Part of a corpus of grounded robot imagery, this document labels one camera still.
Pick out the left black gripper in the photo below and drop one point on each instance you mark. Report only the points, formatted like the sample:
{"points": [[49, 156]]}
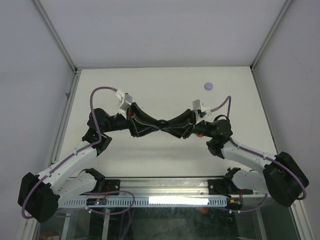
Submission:
{"points": [[134, 110]]}

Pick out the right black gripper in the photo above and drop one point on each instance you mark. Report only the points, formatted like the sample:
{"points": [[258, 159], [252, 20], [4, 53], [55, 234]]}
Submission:
{"points": [[183, 132]]}

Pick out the black earbud charging case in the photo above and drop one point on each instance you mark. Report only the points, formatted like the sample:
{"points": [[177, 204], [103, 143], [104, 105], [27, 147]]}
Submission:
{"points": [[162, 124]]}

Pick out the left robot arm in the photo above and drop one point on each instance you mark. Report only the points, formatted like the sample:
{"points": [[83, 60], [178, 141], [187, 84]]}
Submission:
{"points": [[42, 194]]}

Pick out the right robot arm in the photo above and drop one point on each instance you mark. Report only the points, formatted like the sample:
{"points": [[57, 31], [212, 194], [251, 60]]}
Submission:
{"points": [[275, 175]]}

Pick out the purple earbud charging case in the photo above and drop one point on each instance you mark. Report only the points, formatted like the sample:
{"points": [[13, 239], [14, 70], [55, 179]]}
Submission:
{"points": [[208, 86]]}

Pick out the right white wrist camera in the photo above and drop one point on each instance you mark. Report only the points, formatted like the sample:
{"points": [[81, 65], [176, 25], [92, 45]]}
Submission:
{"points": [[200, 110]]}

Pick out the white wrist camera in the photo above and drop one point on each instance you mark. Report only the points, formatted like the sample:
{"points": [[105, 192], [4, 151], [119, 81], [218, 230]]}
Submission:
{"points": [[200, 110], [124, 102]]}

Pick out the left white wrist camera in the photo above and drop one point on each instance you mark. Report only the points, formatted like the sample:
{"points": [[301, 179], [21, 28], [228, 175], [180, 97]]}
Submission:
{"points": [[124, 102]]}

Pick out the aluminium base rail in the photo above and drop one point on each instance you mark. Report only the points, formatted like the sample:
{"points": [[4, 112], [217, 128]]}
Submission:
{"points": [[162, 185]]}

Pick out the slotted cable duct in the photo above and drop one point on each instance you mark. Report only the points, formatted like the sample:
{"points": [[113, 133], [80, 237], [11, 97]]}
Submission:
{"points": [[152, 201]]}

